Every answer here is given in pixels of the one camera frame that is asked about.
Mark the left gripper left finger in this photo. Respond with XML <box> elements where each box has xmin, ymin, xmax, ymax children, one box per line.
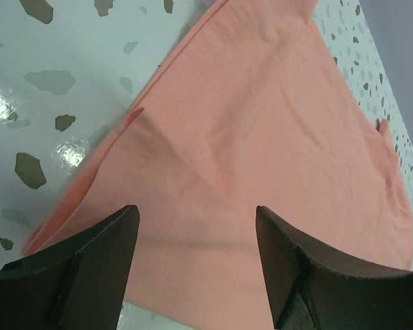
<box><xmin>0</xmin><ymin>206</ymin><xmax>140</xmax><ymax>329</ymax></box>

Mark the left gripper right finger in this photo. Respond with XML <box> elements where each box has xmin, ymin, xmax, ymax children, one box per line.
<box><xmin>255</xmin><ymin>206</ymin><xmax>413</xmax><ymax>329</ymax></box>

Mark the salmon pink t-shirt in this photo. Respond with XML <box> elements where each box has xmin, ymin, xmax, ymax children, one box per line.
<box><xmin>22</xmin><ymin>0</ymin><xmax>413</xmax><ymax>329</ymax></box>

